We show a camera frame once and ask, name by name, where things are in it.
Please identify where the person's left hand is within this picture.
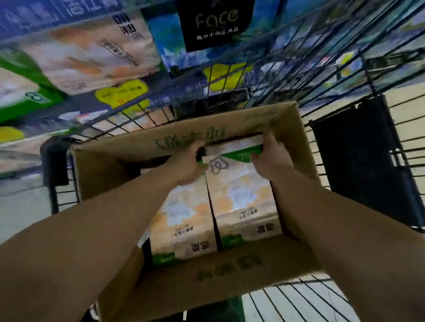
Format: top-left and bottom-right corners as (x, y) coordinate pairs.
(162, 140), (211, 188)

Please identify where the person's right hand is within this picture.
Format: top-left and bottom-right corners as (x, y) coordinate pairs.
(249, 130), (297, 183)

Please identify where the tissue pack with green corner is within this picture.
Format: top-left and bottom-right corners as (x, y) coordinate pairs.
(196, 132), (289, 254)

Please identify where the person's left forearm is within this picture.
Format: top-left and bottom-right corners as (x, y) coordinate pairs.
(0, 151), (191, 322)

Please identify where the person's right forearm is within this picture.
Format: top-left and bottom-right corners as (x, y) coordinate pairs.
(262, 166), (425, 322)

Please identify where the yellow price tag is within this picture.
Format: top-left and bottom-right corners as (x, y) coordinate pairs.
(201, 61), (254, 95)
(0, 125), (26, 145)
(93, 76), (152, 116)

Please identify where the black cart seat flap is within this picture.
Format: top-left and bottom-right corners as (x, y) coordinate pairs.
(306, 91), (425, 232)

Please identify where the brown cardboard box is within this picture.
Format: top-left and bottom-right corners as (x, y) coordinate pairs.
(60, 89), (332, 322)

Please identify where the blue flower print tissue pack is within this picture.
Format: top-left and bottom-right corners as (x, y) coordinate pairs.
(142, 0), (289, 83)

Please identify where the black shelf sign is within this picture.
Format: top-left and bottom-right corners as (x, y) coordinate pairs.
(174, 0), (258, 56)

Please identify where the black cart corner guard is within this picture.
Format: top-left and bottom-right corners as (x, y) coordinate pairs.
(38, 134), (76, 190)

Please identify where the large orange white tissue pack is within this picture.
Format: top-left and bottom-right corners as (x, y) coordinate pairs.
(16, 8), (168, 101)

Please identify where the green white tissue pack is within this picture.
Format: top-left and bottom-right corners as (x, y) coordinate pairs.
(0, 53), (68, 131)

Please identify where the blue shelf banner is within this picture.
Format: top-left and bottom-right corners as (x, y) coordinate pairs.
(0, 0), (211, 57)

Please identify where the black wire shopping cart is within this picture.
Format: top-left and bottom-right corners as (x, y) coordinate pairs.
(32, 0), (425, 322)

